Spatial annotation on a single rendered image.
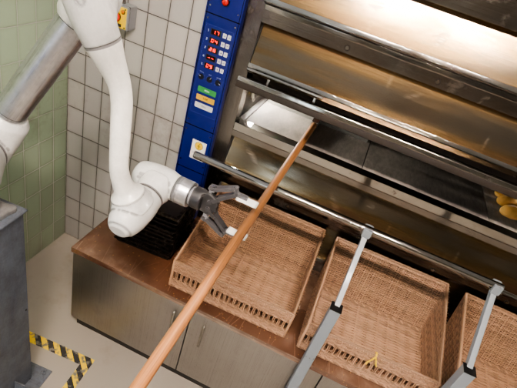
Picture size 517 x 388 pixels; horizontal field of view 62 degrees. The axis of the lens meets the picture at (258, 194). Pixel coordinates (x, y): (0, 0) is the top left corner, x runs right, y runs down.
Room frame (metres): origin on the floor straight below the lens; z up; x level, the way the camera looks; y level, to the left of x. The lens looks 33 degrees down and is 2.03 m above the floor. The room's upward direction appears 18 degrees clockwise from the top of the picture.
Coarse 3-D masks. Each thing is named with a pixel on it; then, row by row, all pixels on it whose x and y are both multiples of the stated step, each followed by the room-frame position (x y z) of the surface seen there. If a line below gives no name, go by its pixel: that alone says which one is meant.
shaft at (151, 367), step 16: (304, 144) 1.75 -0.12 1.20; (288, 160) 1.54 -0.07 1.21; (272, 192) 1.29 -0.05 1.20; (256, 208) 1.16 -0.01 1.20; (240, 240) 0.99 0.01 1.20; (224, 256) 0.89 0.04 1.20; (208, 272) 0.82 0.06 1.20; (208, 288) 0.77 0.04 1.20; (192, 304) 0.70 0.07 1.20; (176, 320) 0.64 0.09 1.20; (176, 336) 0.60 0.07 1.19; (160, 352) 0.55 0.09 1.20; (144, 368) 0.51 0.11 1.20; (144, 384) 0.47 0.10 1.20
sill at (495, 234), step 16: (240, 128) 1.78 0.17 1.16; (256, 128) 1.79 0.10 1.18; (272, 144) 1.75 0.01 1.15; (288, 144) 1.74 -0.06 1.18; (320, 160) 1.71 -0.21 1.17; (336, 160) 1.74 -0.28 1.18; (352, 176) 1.69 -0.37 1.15; (368, 176) 1.68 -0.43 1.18; (400, 192) 1.65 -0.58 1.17; (416, 192) 1.68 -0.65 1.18; (432, 208) 1.63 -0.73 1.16; (448, 208) 1.64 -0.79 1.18; (464, 224) 1.60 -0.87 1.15; (480, 224) 1.59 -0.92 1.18; (512, 240) 1.57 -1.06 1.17
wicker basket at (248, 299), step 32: (224, 192) 1.73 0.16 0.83; (256, 224) 1.68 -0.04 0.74; (192, 256) 1.49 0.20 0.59; (256, 256) 1.63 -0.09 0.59; (288, 256) 1.63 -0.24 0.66; (192, 288) 1.27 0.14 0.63; (224, 288) 1.25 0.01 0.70; (256, 288) 1.42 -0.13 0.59; (288, 288) 1.49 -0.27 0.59; (256, 320) 1.23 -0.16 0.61; (288, 320) 1.21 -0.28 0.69
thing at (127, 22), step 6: (126, 6) 1.82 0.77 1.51; (132, 6) 1.85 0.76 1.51; (120, 12) 1.81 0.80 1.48; (126, 12) 1.81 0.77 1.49; (132, 12) 1.84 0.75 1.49; (120, 18) 1.81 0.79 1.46; (126, 18) 1.81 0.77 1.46; (132, 18) 1.85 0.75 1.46; (120, 24) 1.81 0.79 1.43; (126, 24) 1.81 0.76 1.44; (132, 24) 1.85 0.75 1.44; (126, 30) 1.81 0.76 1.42
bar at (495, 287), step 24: (288, 192) 1.36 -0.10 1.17; (336, 216) 1.32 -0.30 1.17; (360, 240) 1.29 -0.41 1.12; (384, 240) 1.29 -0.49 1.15; (456, 264) 1.26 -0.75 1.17; (504, 288) 1.22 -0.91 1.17; (336, 312) 1.08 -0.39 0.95; (480, 336) 1.10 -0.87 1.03; (312, 360) 1.07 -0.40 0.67; (288, 384) 1.09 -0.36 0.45; (456, 384) 1.00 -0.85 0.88
